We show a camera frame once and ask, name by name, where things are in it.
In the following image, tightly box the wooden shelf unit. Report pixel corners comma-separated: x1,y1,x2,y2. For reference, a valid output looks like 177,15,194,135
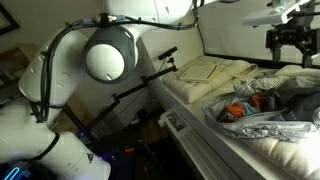
0,43,38,101

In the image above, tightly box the clear plastic bag with clothes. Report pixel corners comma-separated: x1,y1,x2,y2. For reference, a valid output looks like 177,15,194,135
202,75,320,142

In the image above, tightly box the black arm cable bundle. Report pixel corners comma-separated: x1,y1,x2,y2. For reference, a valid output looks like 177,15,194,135
29,0,206,124

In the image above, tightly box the grey fuzzy garment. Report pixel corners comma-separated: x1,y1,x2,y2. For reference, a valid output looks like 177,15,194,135
233,76,289,97

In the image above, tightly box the white quilted cushion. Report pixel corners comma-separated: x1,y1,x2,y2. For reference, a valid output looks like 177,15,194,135
162,56,258,103

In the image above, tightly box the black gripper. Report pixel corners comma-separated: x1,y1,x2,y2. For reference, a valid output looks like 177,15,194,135
266,25,320,68

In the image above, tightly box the dark picture frame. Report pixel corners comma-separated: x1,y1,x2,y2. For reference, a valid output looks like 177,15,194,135
0,3,20,35

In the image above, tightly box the beige booklet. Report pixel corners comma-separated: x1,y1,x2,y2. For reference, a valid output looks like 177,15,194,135
179,64,219,83

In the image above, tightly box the orange garment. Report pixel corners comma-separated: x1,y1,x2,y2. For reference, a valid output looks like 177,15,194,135
217,93,269,123

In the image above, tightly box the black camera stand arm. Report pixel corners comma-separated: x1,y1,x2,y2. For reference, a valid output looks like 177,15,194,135
86,57,178,130

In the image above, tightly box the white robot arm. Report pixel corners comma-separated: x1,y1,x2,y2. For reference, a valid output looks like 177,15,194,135
0,0,231,180

